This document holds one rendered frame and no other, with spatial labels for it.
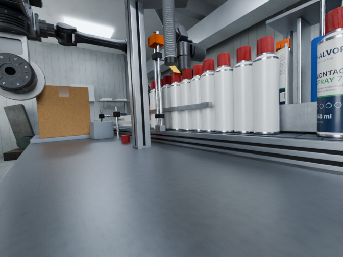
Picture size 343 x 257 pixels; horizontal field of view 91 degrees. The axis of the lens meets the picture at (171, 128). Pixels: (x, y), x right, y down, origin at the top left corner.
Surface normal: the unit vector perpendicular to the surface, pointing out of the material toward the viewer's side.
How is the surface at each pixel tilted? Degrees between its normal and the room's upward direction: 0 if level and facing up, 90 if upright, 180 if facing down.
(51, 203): 0
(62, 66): 90
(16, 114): 90
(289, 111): 90
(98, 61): 90
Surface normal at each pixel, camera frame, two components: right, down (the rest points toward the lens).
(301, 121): -0.80, 0.07
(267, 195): -0.04, -1.00
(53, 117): 0.51, 0.03
